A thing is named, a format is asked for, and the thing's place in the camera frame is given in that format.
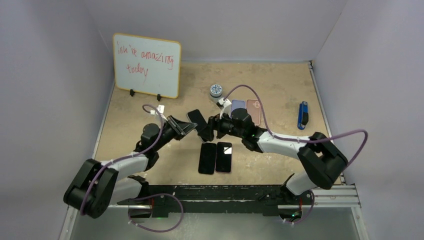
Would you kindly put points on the pink phone case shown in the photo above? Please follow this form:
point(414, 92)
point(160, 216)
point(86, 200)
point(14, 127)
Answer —
point(253, 107)

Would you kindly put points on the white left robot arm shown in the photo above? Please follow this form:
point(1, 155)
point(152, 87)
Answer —
point(98, 184)

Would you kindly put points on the small black phone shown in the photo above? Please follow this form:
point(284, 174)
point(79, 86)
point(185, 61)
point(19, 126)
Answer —
point(207, 158)

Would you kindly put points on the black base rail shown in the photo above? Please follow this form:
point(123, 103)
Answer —
point(267, 200)

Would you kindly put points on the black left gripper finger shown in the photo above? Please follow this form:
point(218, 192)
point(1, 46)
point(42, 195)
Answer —
point(186, 128)
point(174, 122)

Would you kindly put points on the blue black stapler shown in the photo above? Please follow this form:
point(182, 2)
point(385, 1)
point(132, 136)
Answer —
point(303, 115)

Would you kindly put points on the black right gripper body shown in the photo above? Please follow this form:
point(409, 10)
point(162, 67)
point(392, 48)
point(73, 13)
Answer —
point(216, 122)

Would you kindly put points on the orange framed whiteboard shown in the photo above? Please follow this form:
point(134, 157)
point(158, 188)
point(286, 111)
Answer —
point(147, 65)

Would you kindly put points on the purple phone black screen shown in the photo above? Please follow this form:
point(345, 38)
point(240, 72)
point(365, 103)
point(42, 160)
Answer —
point(223, 162)

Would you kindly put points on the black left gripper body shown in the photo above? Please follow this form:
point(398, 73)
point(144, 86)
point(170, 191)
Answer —
point(173, 130)

